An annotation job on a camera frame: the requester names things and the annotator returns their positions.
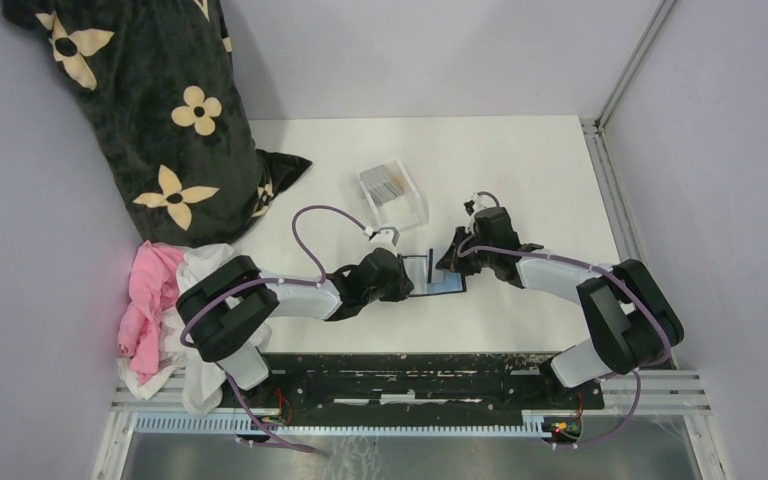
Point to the white cloth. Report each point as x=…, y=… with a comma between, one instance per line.
x=182, y=330

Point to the aluminium frame rail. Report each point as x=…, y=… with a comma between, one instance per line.
x=693, y=427

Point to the black floral plush blanket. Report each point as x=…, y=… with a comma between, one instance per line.
x=155, y=80

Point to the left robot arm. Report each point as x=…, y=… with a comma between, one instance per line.
x=261, y=295

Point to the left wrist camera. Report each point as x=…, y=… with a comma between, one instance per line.
x=383, y=238

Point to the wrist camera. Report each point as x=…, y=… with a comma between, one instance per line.
x=383, y=238
x=475, y=205

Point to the pink cloth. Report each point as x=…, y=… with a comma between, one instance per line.
x=152, y=289

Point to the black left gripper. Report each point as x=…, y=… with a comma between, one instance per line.
x=403, y=286

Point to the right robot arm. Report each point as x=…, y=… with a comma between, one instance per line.
x=630, y=322

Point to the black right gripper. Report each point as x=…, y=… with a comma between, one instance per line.
x=451, y=259

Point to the clear plastic card box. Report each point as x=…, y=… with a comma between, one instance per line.
x=405, y=212

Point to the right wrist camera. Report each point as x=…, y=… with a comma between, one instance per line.
x=475, y=205

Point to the stack of grey cards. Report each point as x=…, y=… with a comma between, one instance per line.
x=382, y=185

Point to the black card holder wallet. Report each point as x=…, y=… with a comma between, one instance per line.
x=427, y=280

